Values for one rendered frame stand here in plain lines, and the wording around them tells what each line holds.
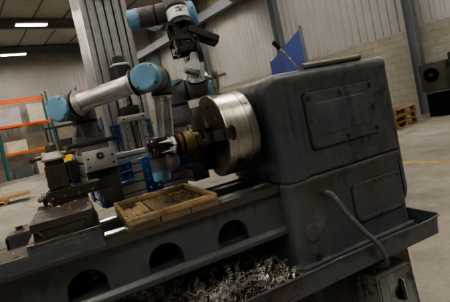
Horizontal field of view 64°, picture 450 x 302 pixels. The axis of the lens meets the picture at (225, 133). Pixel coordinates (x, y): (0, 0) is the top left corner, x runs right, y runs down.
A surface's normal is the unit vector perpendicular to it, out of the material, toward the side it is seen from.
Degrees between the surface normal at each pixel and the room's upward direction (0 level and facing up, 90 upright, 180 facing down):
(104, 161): 90
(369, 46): 90
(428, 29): 90
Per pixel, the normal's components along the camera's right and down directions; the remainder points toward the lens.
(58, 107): -0.29, 0.12
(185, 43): 0.34, -0.25
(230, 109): 0.22, -0.57
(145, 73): -0.04, 0.05
